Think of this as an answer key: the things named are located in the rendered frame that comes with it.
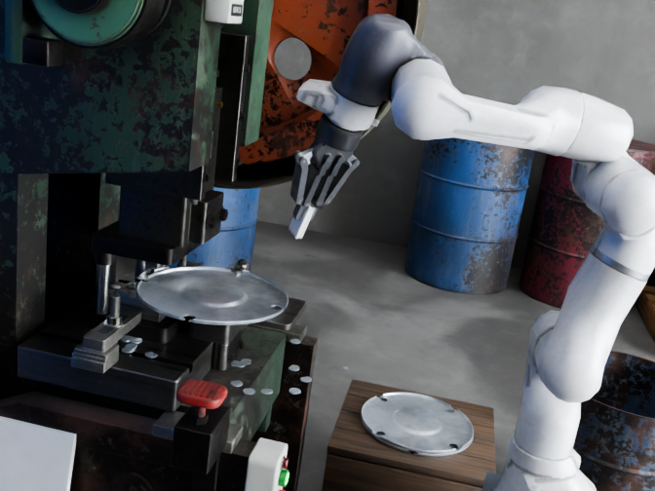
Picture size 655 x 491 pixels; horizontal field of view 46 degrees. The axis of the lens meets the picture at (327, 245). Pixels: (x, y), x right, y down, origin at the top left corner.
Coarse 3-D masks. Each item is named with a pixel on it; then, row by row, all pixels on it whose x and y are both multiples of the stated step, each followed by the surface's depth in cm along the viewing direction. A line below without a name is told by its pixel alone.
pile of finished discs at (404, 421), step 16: (368, 400) 206; (384, 400) 210; (400, 400) 209; (416, 400) 210; (432, 400) 211; (368, 416) 198; (384, 416) 200; (400, 416) 199; (416, 416) 200; (432, 416) 202; (448, 416) 204; (464, 416) 205; (368, 432) 192; (384, 432) 192; (400, 432) 193; (416, 432) 193; (432, 432) 194; (448, 432) 196; (464, 432) 197; (400, 448) 186; (416, 448) 186; (432, 448) 187; (448, 448) 188; (464, 448) 190
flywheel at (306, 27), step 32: (288, 0) 169; (320, 0) 168; (352, 0) 166; (384, 0) 162; (288, 32) 171; (320, 32) 169; (352, 32) 168; (320, 64) 171; (288, 96) 174; (288, 128) 173; (256, 160) 176
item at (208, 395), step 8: (184, 384) 119; (192, 384) 119; (200, 384) 120; (208, 384) 120; (216, 384) 120; (176, 392) 117; (184, 392) 116; (192, 392) 117; (200, 392) 117; (208, 392) 118; (216, 392) 118; (224, 392) 118; (184, 400) 116; (192, 400) 116; (200, 400) 115; (208, 400) 115; (216, 400) 116; (200, 408) 118; (208, 408) 116; (200, 416) 119
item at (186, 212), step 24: (216, 96) 144; (216, 120) 147; (216, 144) 149; (120, 192) 141; (144, 192) 140; (216, 192) 149; (120, 216) 142; (144, 216) 141; (168, 216) 140; (192, 216) 142; (216, 216) 147; (144, 240) 142; (168, 240) 141; (192, 240) 143
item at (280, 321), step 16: (288, 304) 151; (304, 304) 152; (272, 320) 143; (288, 320) 144; (192, 336) 148; (208, 336) 147; (224, 336) 147; (240, 336) 155; (224, 352) 148; (224, 368) 149
